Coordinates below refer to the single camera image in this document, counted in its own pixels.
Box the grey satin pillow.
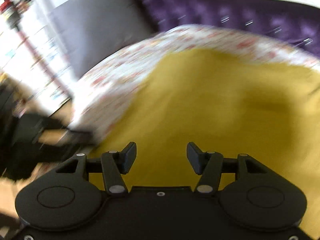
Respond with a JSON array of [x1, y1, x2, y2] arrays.
[[49, 0, 156, 79]]

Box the purple tufted white-framed headboard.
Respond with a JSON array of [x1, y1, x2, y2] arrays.
[[137, 0, 319, 56]]

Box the floral quilted bedspread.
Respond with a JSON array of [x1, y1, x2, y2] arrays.
[[69, 24, 319, 141]]

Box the mustard yellow knit sweater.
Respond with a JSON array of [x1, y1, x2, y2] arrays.
[[92, 49, 319, 238]]

